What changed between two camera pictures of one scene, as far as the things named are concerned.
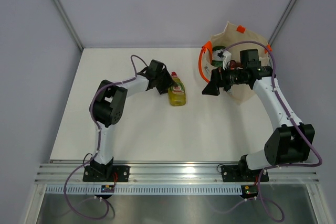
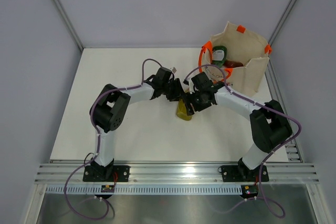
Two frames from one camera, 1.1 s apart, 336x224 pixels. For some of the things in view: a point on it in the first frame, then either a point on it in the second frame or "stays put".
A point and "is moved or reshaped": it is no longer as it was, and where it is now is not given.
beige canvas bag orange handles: x=227 y=61 stays put
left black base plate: x=105 y=173 stays put
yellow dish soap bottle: x=177 y=95 is moved or reshaped
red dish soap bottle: x=233 y=65 stays put
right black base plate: x=241 y=173 stays put
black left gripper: x=168 y=83 → x=178 y=91
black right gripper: x=217 y=76 → x=189 y=98
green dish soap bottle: x=219 y=53 stays put
